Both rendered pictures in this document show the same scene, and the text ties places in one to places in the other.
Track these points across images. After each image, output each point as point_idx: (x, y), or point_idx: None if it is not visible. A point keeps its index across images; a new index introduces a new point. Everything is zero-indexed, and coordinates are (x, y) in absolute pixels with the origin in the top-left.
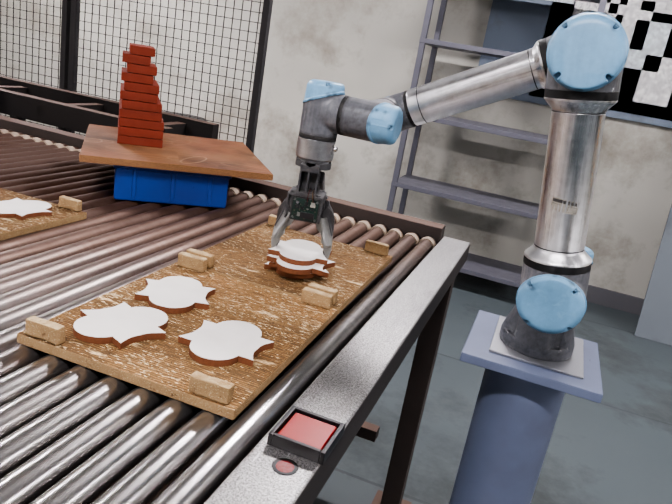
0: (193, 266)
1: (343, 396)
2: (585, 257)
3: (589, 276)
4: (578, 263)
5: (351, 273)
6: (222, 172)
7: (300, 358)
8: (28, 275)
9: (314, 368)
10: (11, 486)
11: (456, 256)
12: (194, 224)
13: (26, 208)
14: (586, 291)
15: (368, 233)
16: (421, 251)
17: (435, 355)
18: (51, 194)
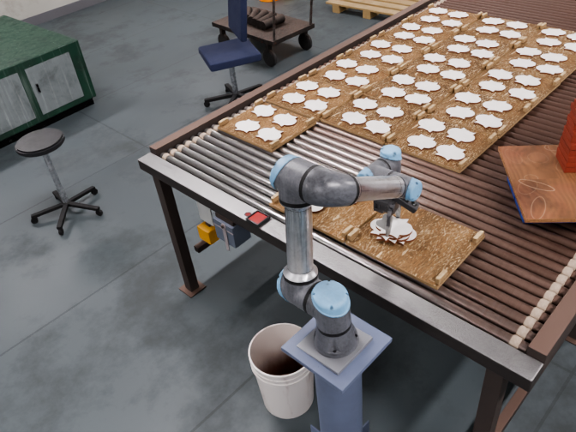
0: None
1: (279, 232)
2: (286, 273)
3: (286, 285)
4: (284, 269)
5: (394, 256)
6: (516, 197)
7: None
8: None
9: None
10: (255, 175)
11: (475, 345)
12: (482, 211)
13: (447, 153)
14: (285, 289)
15: (507, 297)
16: (476, 321)
17: (482, 417)
18: (501, 160)
